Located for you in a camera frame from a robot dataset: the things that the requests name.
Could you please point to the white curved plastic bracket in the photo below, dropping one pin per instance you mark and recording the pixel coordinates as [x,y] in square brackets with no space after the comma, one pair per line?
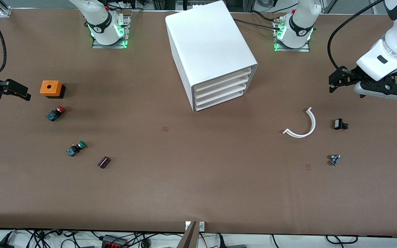
[313,124]

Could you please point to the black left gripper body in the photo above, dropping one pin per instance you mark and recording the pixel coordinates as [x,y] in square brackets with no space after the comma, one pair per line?
[351,75]

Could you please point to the red push button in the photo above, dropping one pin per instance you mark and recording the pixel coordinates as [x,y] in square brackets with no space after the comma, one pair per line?
[55,113]

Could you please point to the dark purple cylindrical capacitor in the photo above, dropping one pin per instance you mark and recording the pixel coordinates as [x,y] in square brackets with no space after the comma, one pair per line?
[104,162]

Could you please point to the black power strip red switches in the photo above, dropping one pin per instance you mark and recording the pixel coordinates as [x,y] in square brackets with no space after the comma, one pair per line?
[114,241]

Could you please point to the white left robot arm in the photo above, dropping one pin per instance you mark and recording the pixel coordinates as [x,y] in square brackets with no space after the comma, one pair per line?
[388,51]

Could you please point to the green push button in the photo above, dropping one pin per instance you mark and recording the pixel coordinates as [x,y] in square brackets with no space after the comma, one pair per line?
[76,148]

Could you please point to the black switch with white face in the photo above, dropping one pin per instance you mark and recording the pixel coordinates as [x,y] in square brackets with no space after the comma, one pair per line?
[338,124]

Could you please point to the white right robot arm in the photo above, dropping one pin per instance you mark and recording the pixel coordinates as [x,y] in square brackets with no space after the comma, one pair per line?
[98,20]

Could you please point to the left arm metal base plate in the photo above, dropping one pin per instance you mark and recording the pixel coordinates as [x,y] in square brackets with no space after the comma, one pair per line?
[278,46]

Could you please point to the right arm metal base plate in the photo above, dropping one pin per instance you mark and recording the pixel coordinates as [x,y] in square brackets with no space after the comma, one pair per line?
[126,34]

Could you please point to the aluminium frame profile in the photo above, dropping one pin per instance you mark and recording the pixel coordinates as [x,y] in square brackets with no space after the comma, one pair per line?
[2,8]

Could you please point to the chrome tee pipe fitting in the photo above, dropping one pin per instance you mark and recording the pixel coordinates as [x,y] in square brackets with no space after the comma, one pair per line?
[334,160]

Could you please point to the white metal bracket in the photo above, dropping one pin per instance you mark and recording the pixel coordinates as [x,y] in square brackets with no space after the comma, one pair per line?
[202,226]

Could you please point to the wooden post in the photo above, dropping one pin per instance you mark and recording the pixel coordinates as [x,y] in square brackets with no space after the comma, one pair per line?
[189,237]

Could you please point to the white plastic drawer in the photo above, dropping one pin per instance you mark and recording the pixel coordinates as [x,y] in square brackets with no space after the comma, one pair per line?
[222,99]
[222,92]
[222,86]
[222,79]

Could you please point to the white drawer cabinet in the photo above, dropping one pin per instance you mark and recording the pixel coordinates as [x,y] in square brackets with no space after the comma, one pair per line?
[209,38]

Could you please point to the orange box with black base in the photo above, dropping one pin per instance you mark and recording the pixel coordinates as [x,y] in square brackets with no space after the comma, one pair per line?
[49,88]

